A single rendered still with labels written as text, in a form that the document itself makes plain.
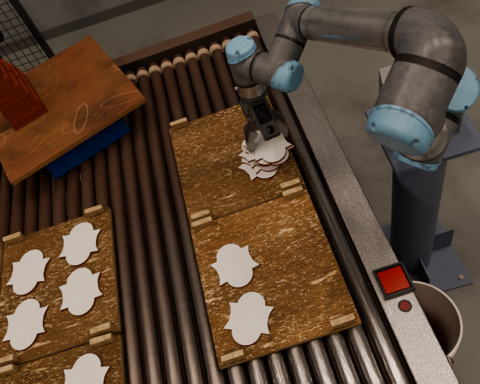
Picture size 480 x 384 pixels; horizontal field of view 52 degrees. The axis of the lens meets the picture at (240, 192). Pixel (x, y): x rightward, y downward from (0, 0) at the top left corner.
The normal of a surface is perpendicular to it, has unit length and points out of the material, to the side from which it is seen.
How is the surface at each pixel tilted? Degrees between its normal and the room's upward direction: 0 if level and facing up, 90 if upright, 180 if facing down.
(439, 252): 0
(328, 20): 42
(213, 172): 0
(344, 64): 0
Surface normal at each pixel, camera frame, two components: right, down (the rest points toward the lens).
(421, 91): -0.21, 0.05
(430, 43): -0.38, -0.25
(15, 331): -0.23, -0.57
